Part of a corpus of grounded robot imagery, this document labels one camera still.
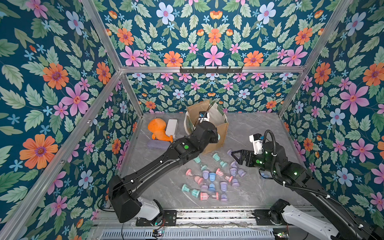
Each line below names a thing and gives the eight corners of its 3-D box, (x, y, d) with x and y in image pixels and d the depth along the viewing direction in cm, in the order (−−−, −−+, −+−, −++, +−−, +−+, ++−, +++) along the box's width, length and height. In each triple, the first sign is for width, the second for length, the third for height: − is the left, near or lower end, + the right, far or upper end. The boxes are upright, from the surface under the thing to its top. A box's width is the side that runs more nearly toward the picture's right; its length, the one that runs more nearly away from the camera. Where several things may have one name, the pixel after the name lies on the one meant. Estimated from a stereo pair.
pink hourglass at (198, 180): (185, 174, 89) (184, 172, 87) (189, 169, 91) (188, 167, 89) (199, 185, 85) (199, 184, 83) (203, 180, 87) (203, 178, 85)
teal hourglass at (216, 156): (223, 168, 92) (224, 166, 90) (212, 156, 97) (212, 154, 95) (227, 165, 93) (227, 163, 91) (215, 153, 98) (215, 151, 96)
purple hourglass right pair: (229, 174, 89) (229, 173, 87) (229, 168, 92) (230, 166, 90) (244, 177, 88) (245, 176, 86) (244, 171, 91) (245, 169, 89)
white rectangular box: (166, 138, 107) (164, 134, 103) (169, 124, 116) (168, 119, 112) (175, 138, 107) (174, 134, 103) (178, 124, 116) (177, 119, 112)
